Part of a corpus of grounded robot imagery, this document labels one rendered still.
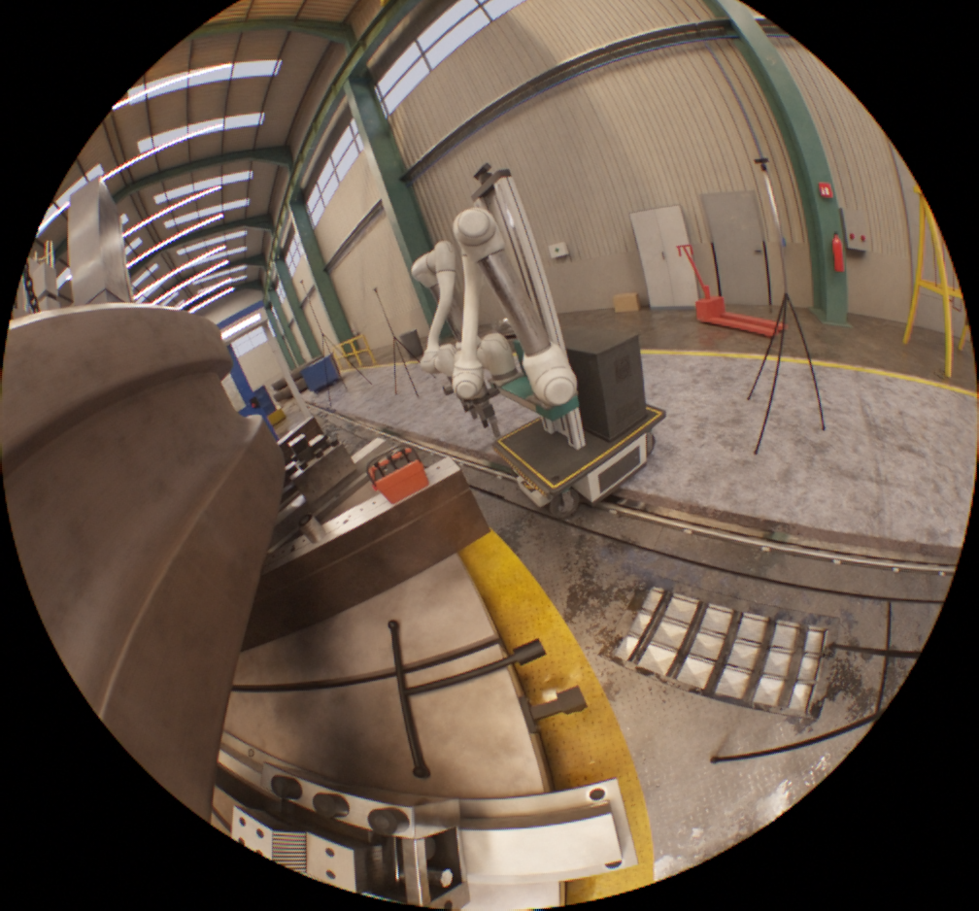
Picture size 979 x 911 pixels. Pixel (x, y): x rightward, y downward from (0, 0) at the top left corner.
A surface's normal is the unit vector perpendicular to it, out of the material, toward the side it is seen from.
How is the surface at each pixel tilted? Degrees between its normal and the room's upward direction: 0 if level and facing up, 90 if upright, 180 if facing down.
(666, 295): 90
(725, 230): 90
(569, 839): 0
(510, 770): 0
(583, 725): 0
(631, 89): 90
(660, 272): 90
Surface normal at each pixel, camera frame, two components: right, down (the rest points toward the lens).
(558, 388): 0.06, 0.55
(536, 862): -0.31, -0.84
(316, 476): 0.73, 0.08
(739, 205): -0.65, 0.52
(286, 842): 0.95, -0.32
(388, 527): 0.44, 0.27
